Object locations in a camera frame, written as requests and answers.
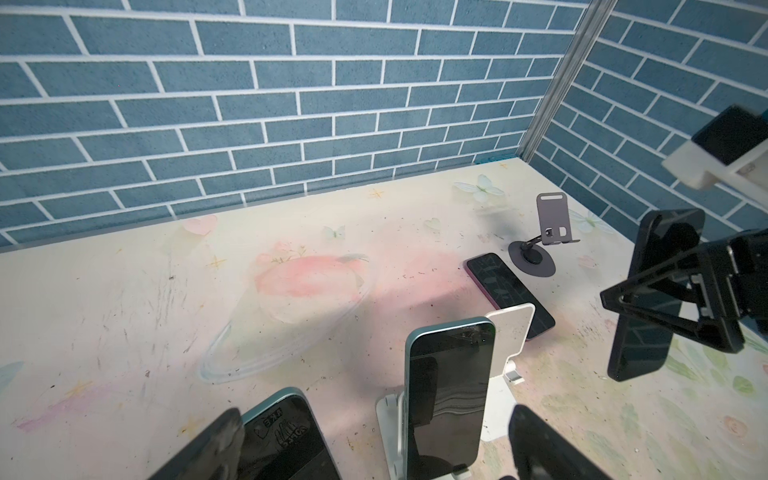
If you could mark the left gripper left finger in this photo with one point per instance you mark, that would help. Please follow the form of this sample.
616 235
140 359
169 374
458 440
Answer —
213 454

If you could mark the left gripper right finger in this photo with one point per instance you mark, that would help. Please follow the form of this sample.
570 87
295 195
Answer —
540 452

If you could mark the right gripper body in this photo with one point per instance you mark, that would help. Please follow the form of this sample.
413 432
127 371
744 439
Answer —
746 292

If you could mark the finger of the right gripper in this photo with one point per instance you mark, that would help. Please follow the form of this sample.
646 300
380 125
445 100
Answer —
707 276

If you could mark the black phone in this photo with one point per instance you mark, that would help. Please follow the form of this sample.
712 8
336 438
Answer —
640 347

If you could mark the white phone stand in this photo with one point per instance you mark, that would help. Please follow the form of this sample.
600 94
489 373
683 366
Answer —
389 412
512 326

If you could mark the grey round base phone stand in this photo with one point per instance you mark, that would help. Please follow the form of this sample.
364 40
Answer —
555 229

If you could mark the purple case phone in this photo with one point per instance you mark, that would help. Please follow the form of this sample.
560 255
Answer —
504 289

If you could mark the phone on middle back stand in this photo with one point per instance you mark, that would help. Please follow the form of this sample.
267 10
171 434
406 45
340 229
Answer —
447 373

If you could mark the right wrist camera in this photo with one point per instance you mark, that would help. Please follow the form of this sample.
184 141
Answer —
730 149

